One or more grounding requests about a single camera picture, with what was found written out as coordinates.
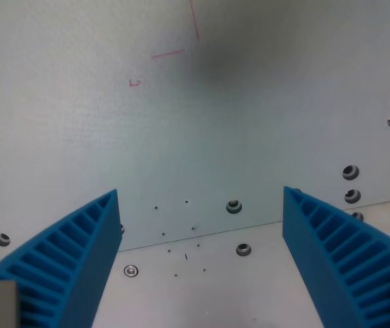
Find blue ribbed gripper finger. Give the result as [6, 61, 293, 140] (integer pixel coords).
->
[0, 189, 120, 328]
[281, 186, 390, 328]

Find recessed dark socket bolt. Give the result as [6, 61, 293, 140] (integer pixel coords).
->
[226, 199, 244, 215]

